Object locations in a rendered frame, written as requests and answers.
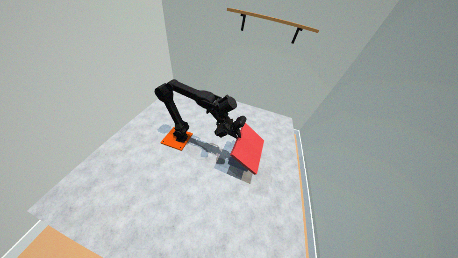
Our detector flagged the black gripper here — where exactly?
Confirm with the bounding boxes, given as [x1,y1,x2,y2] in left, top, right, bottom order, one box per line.
[216,113,247,139]

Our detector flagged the red panel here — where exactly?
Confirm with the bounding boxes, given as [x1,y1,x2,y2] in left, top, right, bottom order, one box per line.
[230,123,264,175]

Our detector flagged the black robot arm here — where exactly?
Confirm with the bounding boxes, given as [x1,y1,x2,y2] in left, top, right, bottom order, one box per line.
[154,79,237,143]

